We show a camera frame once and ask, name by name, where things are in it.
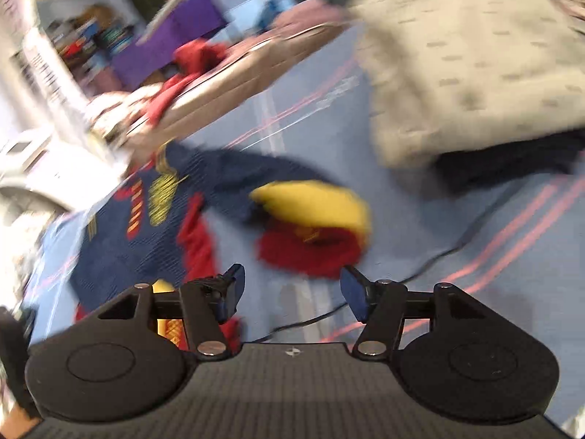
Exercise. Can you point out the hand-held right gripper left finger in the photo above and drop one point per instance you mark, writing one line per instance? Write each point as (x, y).
(231, 293)

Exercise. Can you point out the red cloth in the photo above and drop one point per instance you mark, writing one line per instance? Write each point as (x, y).
(196, 59)

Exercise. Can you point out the blue bed sheet pink stripes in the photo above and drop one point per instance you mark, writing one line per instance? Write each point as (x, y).
(320, 137)

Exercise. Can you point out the pink pillow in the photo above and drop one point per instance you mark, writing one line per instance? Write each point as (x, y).
(301, 20)

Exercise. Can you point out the navy striped shirt red sleeves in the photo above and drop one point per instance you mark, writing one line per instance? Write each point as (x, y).
(119, 256)

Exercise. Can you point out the dark cloth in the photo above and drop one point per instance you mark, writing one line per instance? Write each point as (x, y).
(502, 160)

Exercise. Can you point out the person's left forearm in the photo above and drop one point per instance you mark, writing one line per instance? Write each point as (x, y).
(16, 366)

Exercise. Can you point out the white printed banner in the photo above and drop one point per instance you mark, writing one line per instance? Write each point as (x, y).
(50, 73)

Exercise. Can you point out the purple chair cover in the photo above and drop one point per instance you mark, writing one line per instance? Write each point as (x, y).
(183, 27)

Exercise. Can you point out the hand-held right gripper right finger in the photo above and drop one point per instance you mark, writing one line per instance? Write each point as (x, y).
(354, 293)

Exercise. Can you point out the yellow and red small garment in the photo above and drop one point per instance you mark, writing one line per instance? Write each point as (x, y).
(311, 242)

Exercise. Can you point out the wall shelf with small products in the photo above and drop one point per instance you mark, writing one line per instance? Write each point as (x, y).
(91, 36)

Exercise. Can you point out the cream dotted cloth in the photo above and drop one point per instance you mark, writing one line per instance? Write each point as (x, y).
(457, 55)

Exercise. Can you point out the white plastic object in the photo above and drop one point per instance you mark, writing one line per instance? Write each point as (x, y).
(55, 169)

